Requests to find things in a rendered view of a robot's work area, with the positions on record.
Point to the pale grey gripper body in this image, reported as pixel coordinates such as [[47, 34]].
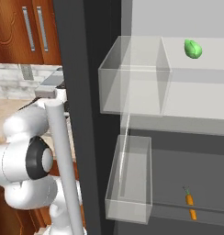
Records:
[[50, 90]]

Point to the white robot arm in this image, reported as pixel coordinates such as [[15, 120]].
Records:
[[16, 162]]

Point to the dark grey fridge door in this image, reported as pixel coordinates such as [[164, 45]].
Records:
[[80, 91]]

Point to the grey fridge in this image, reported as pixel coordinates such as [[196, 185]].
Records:
[[184, 147]]

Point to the green lime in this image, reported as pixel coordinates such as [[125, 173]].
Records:
[[193, 49]]

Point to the pale grey fridge shelf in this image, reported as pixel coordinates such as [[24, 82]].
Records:
[[199, 98]]

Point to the orange carrot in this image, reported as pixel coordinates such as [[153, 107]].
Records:
[[189, 199]]

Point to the wooden cupboard door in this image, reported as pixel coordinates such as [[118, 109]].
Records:
[[9, 30], [52, 30]]

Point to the large clear door bin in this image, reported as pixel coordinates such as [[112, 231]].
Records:
[[132, 91]]

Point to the small clear door bin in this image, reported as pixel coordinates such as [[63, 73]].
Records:
[[129, 202]]

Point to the grey wall socket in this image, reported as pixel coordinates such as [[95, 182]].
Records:
[[27, 72]]

